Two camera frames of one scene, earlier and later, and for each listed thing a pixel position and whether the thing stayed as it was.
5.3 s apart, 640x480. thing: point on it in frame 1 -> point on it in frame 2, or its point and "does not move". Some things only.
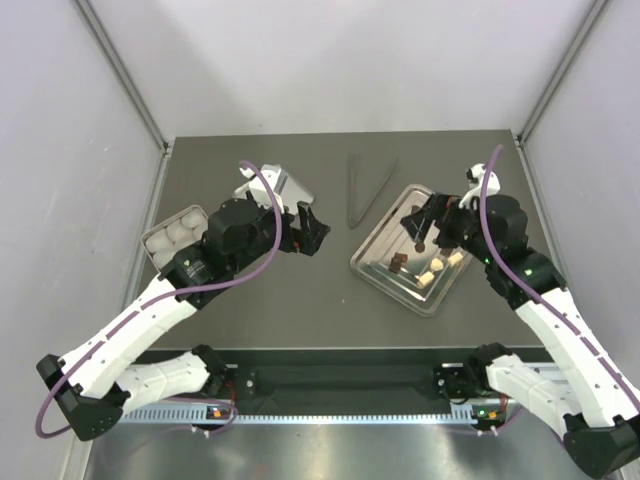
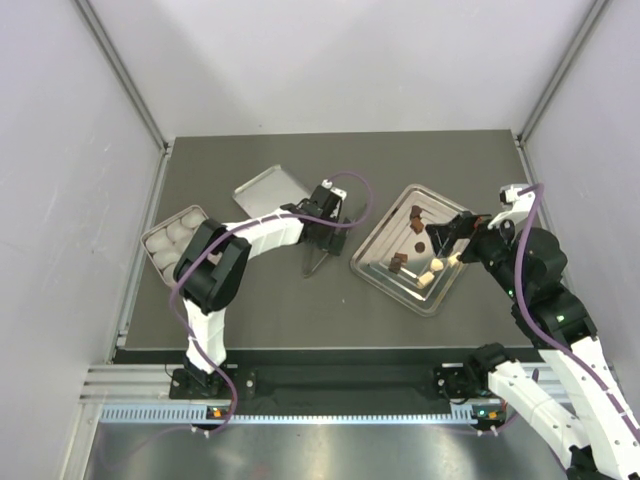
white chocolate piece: (437, 264) does not move
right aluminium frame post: (520, 137) does not move
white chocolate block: (426, 278) does not move
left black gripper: (306, 240) -> (331, 243)
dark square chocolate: (395, 264) does not move
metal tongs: (354, 222) -> (308, 265)
